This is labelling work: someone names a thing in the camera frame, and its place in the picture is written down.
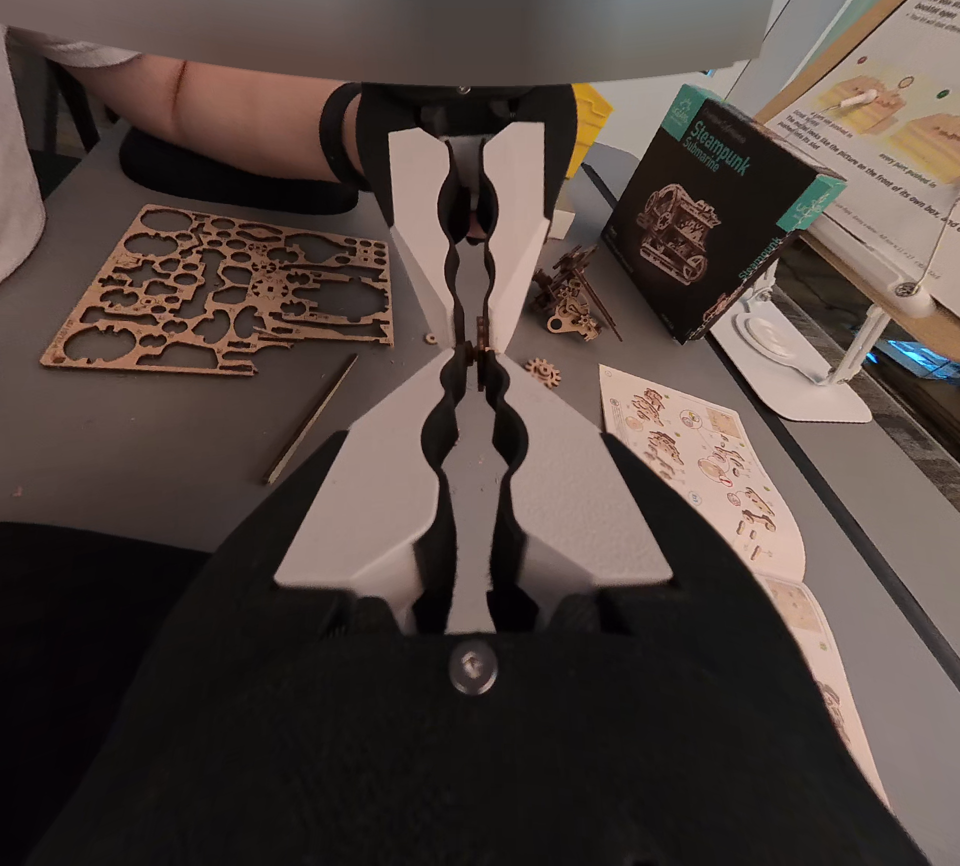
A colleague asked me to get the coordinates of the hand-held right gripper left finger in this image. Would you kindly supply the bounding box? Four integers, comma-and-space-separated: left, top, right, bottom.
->
273, 348, 462, 635

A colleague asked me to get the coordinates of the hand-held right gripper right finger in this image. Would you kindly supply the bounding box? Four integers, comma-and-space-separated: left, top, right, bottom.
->
484, 353, 671, 635

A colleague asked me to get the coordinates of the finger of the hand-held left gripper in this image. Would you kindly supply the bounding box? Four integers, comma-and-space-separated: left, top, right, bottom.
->
387, 125, 462, 348
480, 122, 561, 351

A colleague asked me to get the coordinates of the partly built wooden model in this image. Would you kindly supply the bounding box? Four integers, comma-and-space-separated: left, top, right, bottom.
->
531, 245, 624, 344

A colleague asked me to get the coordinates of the laser-cut wooden parts sheet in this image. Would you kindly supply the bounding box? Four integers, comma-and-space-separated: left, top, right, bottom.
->
39, 204, 396, 376

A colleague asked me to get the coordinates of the black model kit box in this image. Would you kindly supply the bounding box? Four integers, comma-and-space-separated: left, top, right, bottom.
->
600, 82, 849, 346

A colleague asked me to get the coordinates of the black wristband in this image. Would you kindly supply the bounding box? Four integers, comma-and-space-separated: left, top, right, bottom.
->
318, 80, 372, 191

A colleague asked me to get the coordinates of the thin wooden stick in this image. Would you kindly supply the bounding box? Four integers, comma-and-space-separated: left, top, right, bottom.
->
262, 353, 360, 486

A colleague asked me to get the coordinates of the paper instruction booklet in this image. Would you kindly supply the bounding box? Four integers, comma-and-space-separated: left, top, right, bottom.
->
598, 363, 894, 807

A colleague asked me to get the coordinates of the white stand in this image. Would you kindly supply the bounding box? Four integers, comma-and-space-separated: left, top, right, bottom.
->
708, 266, 960, 425

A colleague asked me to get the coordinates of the dark cloth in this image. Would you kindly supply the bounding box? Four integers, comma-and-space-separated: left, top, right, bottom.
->
0, 521, 215, 866

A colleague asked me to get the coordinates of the instruction board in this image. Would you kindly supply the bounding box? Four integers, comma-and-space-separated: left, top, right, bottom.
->
753, 0, 960, 338

